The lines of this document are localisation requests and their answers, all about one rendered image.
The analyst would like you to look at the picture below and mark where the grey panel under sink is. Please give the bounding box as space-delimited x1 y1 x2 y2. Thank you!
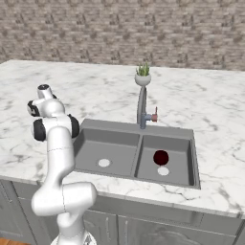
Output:
94 194 206 225

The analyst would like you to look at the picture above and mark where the grey sink tap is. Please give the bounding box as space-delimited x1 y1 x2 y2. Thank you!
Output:
136 84 154 130

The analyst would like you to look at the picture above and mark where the grey cupboard door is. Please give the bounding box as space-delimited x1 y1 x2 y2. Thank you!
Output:
117 214 239 245
0 179 38 245
79 209 120 245

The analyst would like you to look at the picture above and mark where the grey cupboard door handle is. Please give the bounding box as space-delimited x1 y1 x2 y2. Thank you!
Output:
123 219 129 244
104 217 111 241

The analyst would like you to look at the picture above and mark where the grey double basin sink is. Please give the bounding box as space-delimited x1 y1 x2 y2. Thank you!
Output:
72 118 202 190

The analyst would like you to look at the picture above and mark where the red tap lever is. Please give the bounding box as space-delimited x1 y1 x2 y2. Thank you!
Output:
150 106 159 123

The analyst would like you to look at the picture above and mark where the green plant in white pot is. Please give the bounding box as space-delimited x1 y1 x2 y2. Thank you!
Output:
133 61 152 87

